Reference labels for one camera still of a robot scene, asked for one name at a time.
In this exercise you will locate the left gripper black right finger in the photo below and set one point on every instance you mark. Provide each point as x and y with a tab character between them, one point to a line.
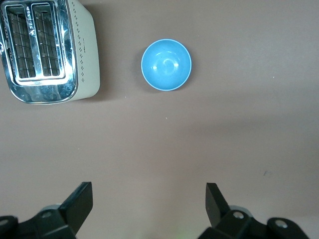
224	221

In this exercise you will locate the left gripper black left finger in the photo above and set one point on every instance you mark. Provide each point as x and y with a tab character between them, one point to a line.
62	219

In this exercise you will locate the blue bowl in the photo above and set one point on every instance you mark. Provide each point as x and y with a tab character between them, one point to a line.
166	64

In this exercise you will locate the cream and chrome toaster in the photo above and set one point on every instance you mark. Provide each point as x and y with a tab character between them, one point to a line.
84	62

